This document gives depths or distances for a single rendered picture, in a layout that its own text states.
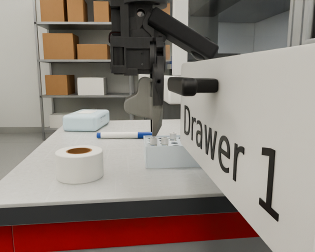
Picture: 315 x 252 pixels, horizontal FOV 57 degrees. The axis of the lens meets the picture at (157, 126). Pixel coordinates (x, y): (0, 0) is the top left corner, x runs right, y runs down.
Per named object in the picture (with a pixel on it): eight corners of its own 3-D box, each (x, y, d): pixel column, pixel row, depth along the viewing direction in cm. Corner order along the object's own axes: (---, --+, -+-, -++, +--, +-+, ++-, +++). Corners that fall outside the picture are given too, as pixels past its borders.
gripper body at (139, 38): (114, 77, 50) (112, 3, 48) (164, 77, 51) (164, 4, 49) (111, 78, 43) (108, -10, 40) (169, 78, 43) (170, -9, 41)
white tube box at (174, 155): (145, 168, 48) (145, 146, 47) (143, 154, 56) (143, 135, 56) (219, 166, 49) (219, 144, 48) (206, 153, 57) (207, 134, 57)
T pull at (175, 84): (182, 97, 21) (182, 78, 21) (166, 90, 29) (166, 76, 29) (229, 96, 22) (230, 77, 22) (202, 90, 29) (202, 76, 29)
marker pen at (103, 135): (96, 139, 69) (96, 132, 69) (97, 137, 71) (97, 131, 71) (154, 138, 70) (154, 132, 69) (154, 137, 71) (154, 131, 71)
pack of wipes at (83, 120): (96, 132, 77) (96, 115, 77) (61, 131, 78) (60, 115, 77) (110, 122, 92) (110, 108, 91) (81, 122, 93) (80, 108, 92)
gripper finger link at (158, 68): (150, 106, 47) (149, 51, 46) (161, 106, 47) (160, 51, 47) (152, 105, 42) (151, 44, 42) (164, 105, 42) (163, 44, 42)
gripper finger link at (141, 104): (124, 136, 46) (123, 78, 46) (161, 136, 47) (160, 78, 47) (124, 138, 43) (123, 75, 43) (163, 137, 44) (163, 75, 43)
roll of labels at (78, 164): (88, 165, 50) (87, 142, 49) (112, 176, 45) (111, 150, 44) (48, 175, 45) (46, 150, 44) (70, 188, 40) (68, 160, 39)
